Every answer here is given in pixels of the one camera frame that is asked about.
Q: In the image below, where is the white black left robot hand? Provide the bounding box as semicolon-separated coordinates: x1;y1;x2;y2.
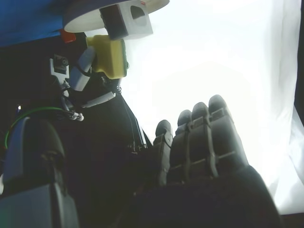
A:
0;94;284;228

